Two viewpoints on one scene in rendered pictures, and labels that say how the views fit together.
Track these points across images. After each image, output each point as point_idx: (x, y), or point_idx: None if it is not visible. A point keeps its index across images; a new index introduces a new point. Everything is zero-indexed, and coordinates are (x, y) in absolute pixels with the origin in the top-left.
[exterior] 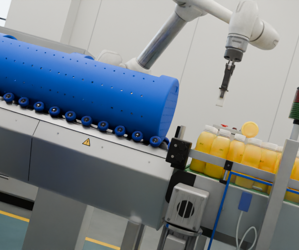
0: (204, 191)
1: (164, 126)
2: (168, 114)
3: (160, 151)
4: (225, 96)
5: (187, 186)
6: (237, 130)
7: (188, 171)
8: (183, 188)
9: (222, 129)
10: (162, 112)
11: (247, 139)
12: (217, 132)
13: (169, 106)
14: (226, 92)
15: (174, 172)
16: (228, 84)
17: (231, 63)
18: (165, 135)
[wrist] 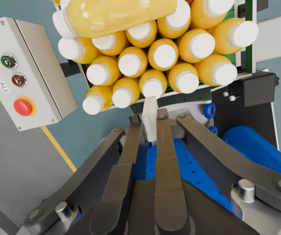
0: (260, 27)
1: (185, 150)
2: (184, 164)
3: (209, 119)
4: (154, 107)
5: (263, 48)
6: (29, 68)
7: (237, 65)
8: None
9: (256, 38)
10: (245, 155)
11: (25, 36)
12: (60, 105)
13: (197, 173)
14: (143, 114)
15: (191, 93)
16: (140, 134)
17: None
18: (156, 148)
